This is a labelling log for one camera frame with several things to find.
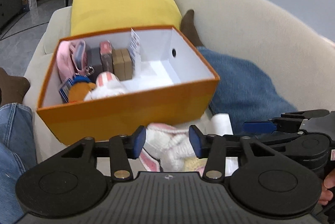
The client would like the pink fabric pouch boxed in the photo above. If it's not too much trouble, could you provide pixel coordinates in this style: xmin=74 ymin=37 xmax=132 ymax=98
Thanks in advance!
xmin=56 ymin=40 xmax=80 ymax=82

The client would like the white plush striped hat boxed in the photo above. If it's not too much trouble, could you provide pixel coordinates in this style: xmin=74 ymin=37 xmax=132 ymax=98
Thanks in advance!
xmin=84 ymin=72 xmax=128 ymax=101

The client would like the white paper card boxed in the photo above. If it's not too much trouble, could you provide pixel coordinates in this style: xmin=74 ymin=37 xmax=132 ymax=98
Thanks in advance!
xmin=128 ymin=29 xmax=141 ymax=77

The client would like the brown kraft box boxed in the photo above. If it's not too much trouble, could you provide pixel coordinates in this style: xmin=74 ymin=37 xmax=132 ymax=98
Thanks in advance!
xmin=112 ymin=48 xmax=133 ymax=81

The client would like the person's right hand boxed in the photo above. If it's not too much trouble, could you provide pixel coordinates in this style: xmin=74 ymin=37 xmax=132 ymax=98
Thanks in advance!
xmin=318 ymin=170 xmax=335 ymax=205

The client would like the right leg brown sock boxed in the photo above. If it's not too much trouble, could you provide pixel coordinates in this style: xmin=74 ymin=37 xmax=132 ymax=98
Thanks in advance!
xmin=179 ymin=9 xmax=298 ymax=136

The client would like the left leg brown sock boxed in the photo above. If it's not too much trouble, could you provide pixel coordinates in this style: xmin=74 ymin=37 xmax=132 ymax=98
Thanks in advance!
xmin=0 ymin=67 xmax=37 ymax=224

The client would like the dark grey box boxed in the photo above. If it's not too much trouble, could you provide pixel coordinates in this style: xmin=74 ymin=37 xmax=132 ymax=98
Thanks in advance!
xmin=86 ymin=47 xmax=103 ymax=82

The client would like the blue pink card holder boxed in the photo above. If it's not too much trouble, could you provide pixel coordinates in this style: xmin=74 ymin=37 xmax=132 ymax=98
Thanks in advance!
xmin=69 ymin=40 xmax=87 ymax=76

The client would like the yellow cushion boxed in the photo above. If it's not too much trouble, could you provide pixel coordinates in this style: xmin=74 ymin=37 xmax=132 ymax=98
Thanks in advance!
xmin=70 ymin=0 xmax=182 ymax=36

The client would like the leg brown sock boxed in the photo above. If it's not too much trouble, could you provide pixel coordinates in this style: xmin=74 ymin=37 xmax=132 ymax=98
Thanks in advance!
xmin=0 ymin=67 xmax=37 ymax=224
xmin=179 ymin=9 xmax=298 ymax=136

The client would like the white pink knitted plush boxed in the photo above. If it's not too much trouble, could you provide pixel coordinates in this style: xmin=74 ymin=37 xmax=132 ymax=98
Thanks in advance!
xmin=139 ymin=123 xmax=207 ymax=174

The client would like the dark sideboard cabinet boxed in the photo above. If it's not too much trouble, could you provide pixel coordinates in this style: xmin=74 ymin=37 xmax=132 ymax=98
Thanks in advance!
xmin=0 ymin=0 xmax=22 ymax=29

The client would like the beige sofa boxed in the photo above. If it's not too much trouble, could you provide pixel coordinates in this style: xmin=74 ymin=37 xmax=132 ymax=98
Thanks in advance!
xmin=24 ymin=0 xmax=334 ymax=162

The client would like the orange cardboard box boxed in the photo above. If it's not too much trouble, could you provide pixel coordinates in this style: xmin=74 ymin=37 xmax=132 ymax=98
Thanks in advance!
xmin=36 ymin=26 xmax=220 ymax=145

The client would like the brown plush blue cap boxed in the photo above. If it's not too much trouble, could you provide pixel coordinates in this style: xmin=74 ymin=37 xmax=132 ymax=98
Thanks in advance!
xmin=68 ymin=75 xmax=97 ymax=103

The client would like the dark red small box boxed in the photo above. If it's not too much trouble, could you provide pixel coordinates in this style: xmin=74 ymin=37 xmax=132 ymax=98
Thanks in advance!
xmin=100 ymin=40 xmax=113 ymax=73

